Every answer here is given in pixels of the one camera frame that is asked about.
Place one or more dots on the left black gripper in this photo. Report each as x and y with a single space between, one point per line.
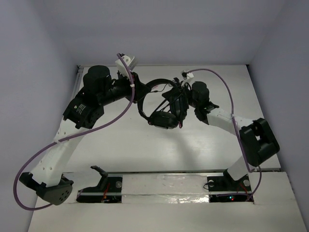
138 87

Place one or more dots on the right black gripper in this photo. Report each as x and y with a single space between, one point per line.
186 87

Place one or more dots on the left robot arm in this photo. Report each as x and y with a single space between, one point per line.
79 119

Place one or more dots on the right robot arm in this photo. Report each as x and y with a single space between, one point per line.
255 137

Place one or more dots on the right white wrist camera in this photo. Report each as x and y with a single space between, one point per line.
187 77

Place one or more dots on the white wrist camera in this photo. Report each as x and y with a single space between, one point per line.
130 62
187 77

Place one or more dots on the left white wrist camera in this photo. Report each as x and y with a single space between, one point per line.
130 62

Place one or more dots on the metal rail with tape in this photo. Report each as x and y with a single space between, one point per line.
164 187

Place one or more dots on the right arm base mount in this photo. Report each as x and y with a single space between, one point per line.
223 190

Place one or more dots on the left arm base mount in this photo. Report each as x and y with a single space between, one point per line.
107 190

